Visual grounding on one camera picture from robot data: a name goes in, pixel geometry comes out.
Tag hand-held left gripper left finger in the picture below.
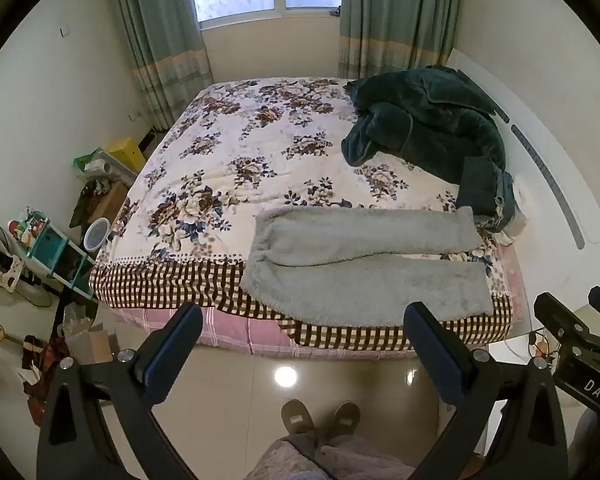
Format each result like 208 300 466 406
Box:
36 302 204 480

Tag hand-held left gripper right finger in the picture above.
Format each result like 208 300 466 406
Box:
403 301 567 480

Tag grey fluffy pants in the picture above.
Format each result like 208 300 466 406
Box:
240 206 494 327

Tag person's right forearm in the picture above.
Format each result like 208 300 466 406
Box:
572 402 600 467

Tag pink checked bed sheet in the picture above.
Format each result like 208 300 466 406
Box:
112 240 529 361

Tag brown paper bag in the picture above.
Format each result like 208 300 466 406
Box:
64 324 114 367

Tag brown slipper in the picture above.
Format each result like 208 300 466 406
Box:
280 399 321 436
332 401 362 439

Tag red cloth pile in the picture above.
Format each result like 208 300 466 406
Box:
21 334 72 414

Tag person's right leg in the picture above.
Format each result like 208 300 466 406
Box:
315 435 417 480

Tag person's leg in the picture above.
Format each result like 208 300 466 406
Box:
315 435 417 480
250 432 322 480

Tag white bucket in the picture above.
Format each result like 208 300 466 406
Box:
83 218 112 252

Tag person's left leg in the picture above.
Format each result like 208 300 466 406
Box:
250 432 322 480

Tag teal shelf rack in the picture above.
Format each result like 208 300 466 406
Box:
24 209 99 302

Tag folded blue jeans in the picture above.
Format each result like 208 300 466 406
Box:
455 156 517 222

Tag brown wooden cabinet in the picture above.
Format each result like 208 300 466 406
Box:
70 179 131 227

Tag white headboard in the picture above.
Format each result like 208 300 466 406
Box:
447 49 600 281

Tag standing fan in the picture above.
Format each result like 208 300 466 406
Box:
0 216 52 309

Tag green plastic packet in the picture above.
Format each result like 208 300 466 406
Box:
72 147 139 184

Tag yellow box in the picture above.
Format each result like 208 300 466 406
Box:
107 137 146 171

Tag floral quilt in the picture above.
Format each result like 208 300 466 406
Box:
89 77 513 352

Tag dark green fleece blanket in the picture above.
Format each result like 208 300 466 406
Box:
341 66 507 182

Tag green curtain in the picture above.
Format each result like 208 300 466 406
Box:
102 0 215 129
339 0 464 81

